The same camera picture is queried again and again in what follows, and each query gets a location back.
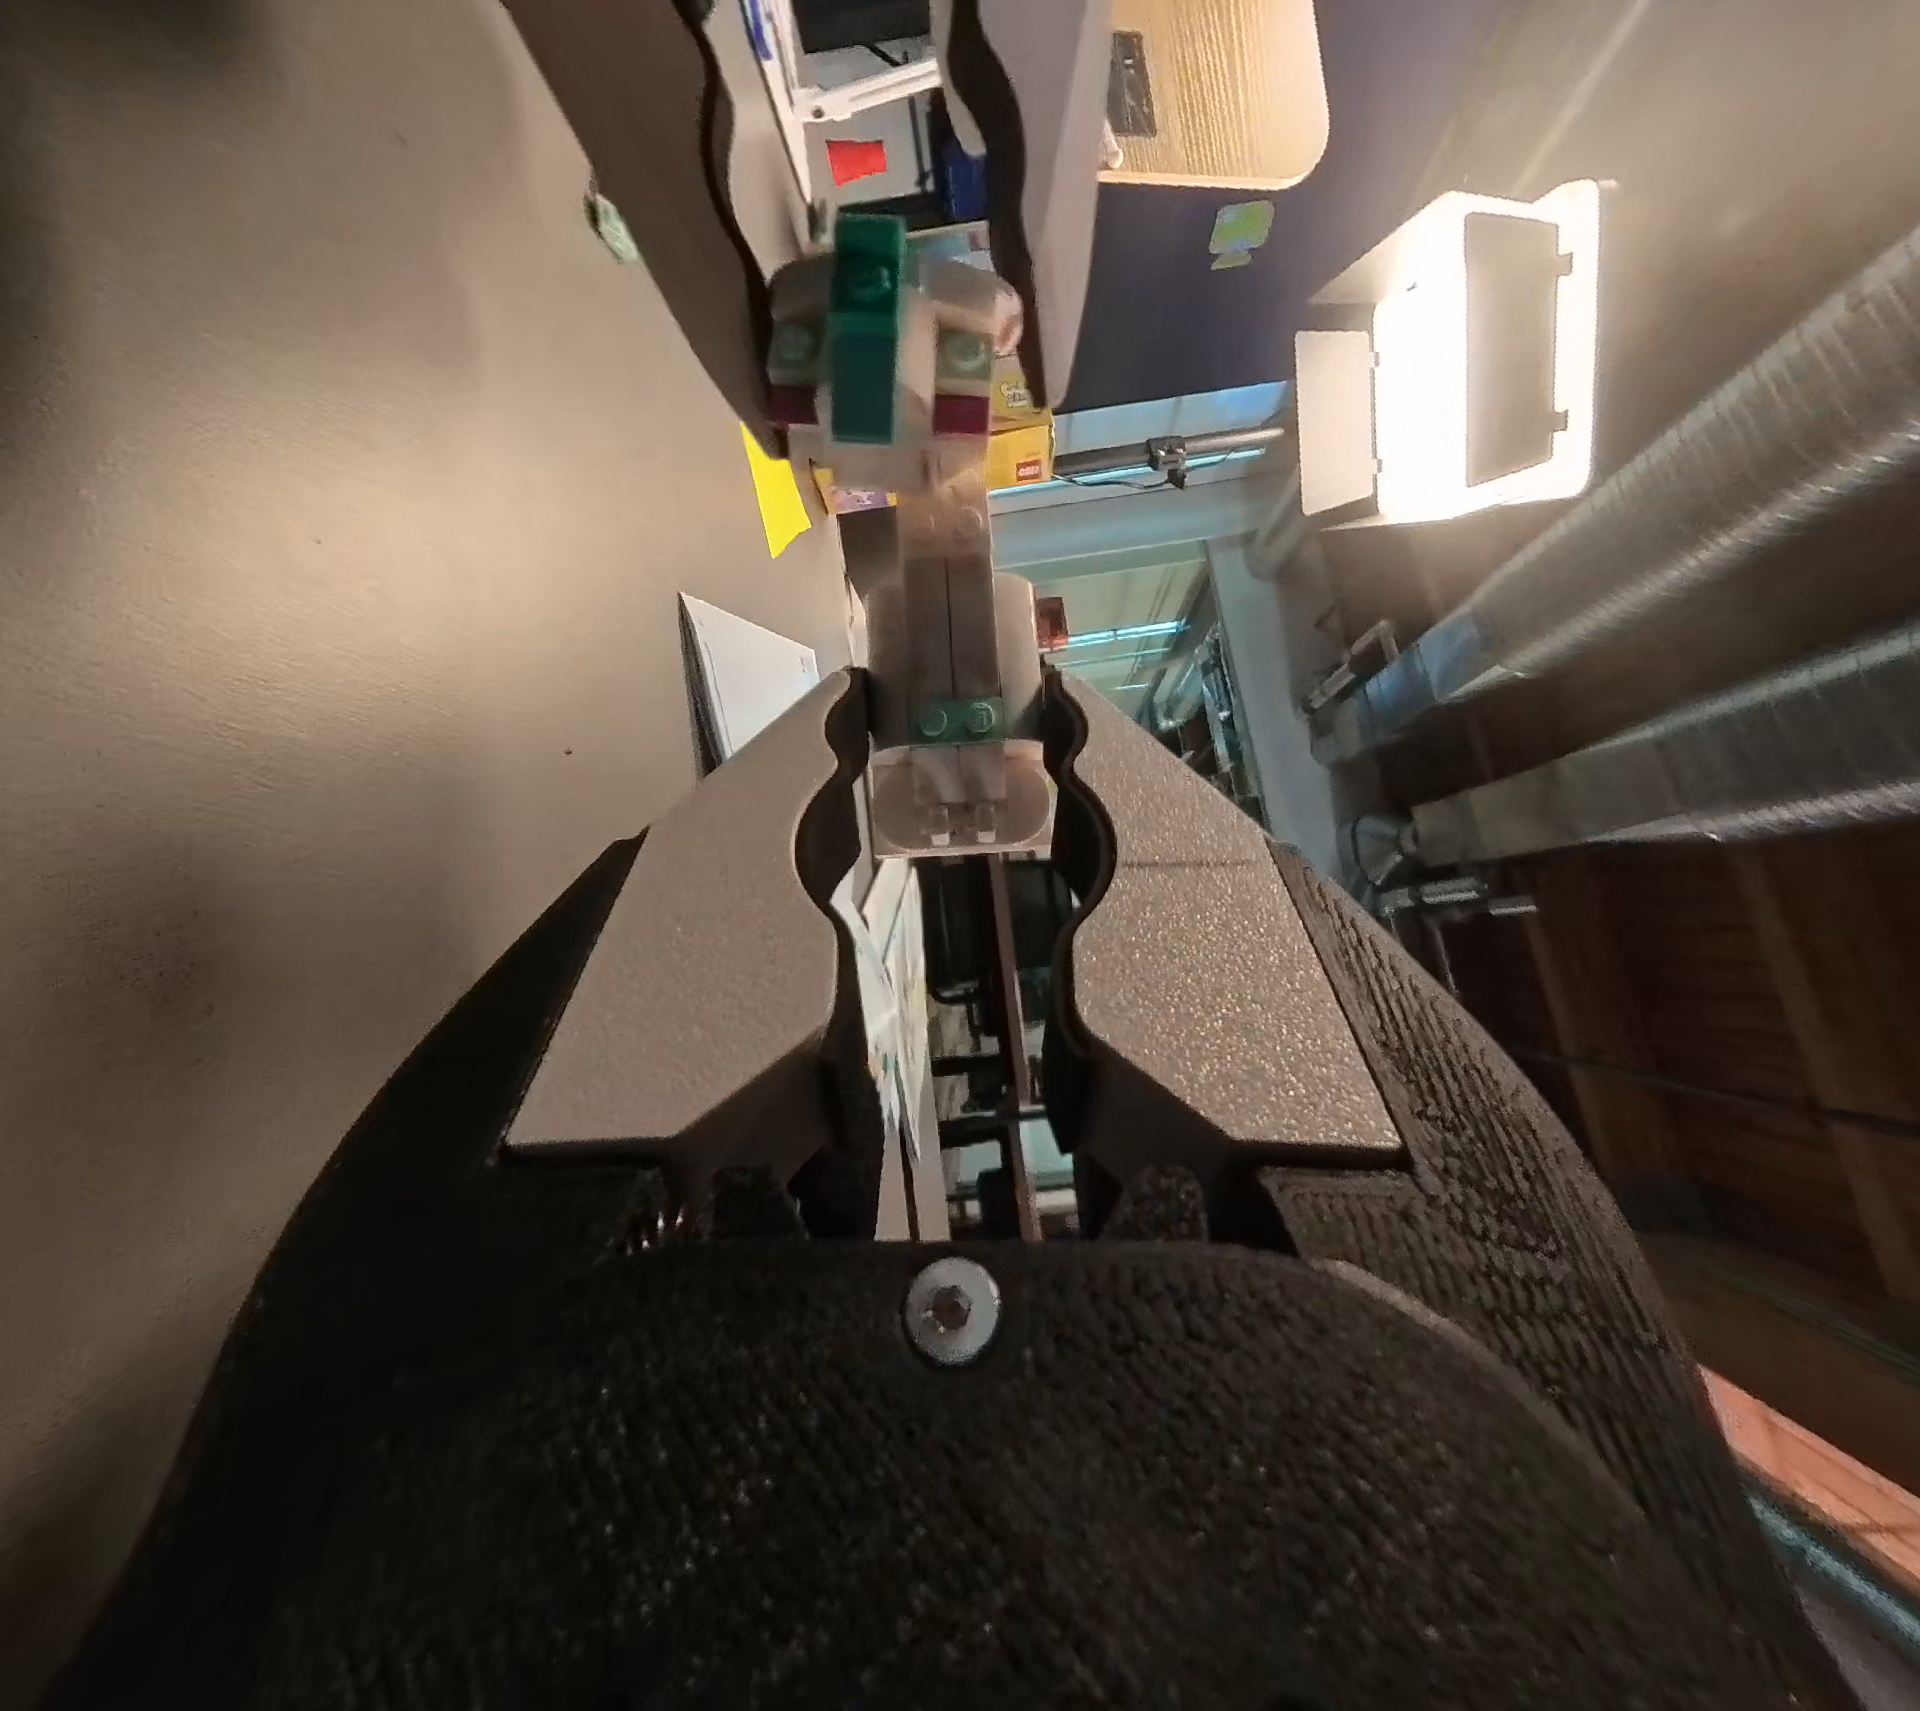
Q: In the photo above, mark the yellow paper sheet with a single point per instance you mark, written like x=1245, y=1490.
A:
x=777, y=504

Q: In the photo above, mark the metal ceiling duct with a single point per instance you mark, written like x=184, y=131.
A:
x=1724, y=450
x=1724, y=736

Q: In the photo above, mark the pale green lego piece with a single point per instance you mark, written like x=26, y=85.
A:
x=613, y=226

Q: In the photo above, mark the square ceiling light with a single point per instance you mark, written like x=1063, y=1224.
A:
x=1440, y=390

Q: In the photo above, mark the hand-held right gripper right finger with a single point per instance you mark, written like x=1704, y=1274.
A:
x=1215, y=992

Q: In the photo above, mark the white and green lego model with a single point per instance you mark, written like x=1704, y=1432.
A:
x=930, y=646

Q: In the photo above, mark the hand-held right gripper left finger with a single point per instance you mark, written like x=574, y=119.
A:
x=675, y=992

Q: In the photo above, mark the red label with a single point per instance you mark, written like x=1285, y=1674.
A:
x=857, y=161

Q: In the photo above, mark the metal pipe bracket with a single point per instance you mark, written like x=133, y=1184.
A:
x=1440, y=894

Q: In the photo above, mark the green sticker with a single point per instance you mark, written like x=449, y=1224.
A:
x=1243, y=234

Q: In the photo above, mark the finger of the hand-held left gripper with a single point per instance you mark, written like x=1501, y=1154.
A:
x=1035, y=17
x=600, y=17

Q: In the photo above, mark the yellow lego box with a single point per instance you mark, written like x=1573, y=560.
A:
x=1028, y=450

